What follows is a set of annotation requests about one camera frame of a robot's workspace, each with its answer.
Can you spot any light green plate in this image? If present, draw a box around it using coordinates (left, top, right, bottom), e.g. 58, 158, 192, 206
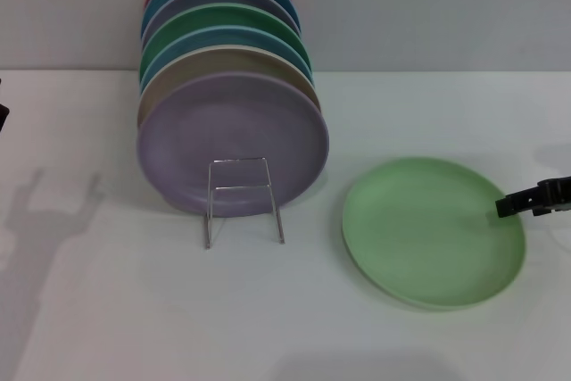
341, 156, 529, 312

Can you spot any lavender plate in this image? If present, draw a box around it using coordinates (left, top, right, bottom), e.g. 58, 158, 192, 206
136, 70, 330, 218

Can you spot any light blue plate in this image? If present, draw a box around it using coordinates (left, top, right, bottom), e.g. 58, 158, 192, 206
140, 26, 316, 87

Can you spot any beige plate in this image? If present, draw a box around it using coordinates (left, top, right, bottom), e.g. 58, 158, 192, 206
137, 45, 323, 130

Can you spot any dark green plate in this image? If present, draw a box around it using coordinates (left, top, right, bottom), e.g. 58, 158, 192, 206
137, 3, 311, 83

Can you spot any metal wire plate rack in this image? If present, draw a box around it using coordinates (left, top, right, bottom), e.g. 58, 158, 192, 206
203, 156, 286, 250

